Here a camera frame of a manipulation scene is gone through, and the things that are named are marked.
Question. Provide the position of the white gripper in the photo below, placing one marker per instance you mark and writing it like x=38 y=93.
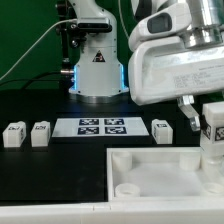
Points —
x=164 y=69

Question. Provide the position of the white square tabletop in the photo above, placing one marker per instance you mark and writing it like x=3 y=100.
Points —
x=160 y=173

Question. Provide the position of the white sheet with markers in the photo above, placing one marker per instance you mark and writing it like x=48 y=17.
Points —
x=99 y=127

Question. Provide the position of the white L-shaped obstacle fence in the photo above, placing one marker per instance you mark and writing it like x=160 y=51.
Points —
x=154 y=212

